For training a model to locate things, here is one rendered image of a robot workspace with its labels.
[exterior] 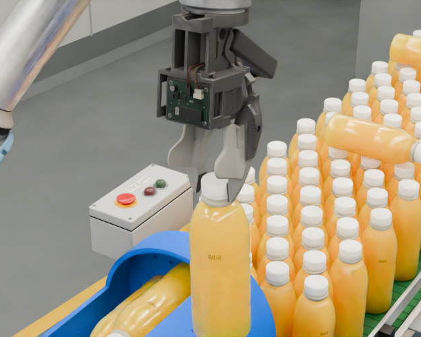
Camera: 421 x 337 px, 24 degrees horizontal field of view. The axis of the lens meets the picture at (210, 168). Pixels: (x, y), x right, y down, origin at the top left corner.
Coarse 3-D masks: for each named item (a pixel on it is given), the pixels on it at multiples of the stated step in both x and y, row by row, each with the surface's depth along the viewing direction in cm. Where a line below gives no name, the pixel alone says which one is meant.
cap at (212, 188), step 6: (210, 174) 110; (204, 180) 109; (210, 180) 109; (216, 180) 109; (222, 180) 109; (228, 180) 109; (204, 186) 108; (210, 186) 108; (216, 186) 108; (222, 186) 108; (204, 192) 109; (210, 192) 108; (216, 192) 108; (222, 192) 108; (210, 198) 109; (216, 198) 108; (222, 198) 108
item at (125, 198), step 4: (120, 196) 181; (124, 196) 181; (128, 196) 181; (132, 196) 181; (116, 200) 181; (120, 200) 180; (124, 200) 180; (128, 200) 180; (132, 200) 180; (124, 204) 181; (128, 204) 181
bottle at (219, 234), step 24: (192, 216) 111; (216, 216) 109; (240, 216) 110; (192, 240) 111; (216, 240) 109; (240, 240) 110; (192, 264) 113; (216, 264) 110; (240, 264) 111; (192, 288) 114; (216, 288) 112; (240, 288) 112; (192, 312) 116; (216, 312) 113; (240, 312) 114; (216, 336) 114; (240, 336) 115
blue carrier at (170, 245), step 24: (144, 240) 151; (168, 240) 147; (120, 264) 152; (144, 264) 156; (168, 264) 153; (120, 288) 158; (72, 312) 149; (96, 312) 154; (264, 312) 144; (48, 336) 144; (72, 336) 150; (144, 336) 129; (168, 336) 130; (192, 336) 133; (264, 336) 144
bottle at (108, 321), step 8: (152, 280) 153; (144, 288) 151; (136, 296) 149; (120, 304) 148; (112, 312) 146; (120, 312) 145; (104, 320) 144; (112, 320) 144; (96, 328) 143; (104, 328) 143; (112, 328) 142; (96, 336) 142; (104, 336) 142
